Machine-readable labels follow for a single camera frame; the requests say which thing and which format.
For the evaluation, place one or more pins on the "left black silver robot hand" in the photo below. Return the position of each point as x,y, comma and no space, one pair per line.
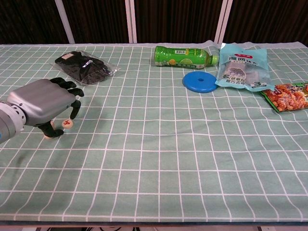
43,101

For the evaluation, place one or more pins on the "green checked tablecloth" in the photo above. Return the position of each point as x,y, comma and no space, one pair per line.
168,156

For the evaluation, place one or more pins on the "blue round plastic disc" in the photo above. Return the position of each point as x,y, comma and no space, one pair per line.
192,84

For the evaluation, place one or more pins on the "black items in clear bag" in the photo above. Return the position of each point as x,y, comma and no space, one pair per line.
84,69

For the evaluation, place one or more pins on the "green drink bottle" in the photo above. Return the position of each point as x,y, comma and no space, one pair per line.
178,56

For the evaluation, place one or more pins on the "light blue snack pouch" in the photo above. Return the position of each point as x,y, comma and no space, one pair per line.
240,69

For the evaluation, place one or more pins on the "orange green snack bag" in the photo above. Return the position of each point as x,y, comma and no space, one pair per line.
288,98

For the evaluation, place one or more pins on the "white partition frame post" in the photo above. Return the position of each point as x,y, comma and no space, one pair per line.
65,21
222,21
131,21

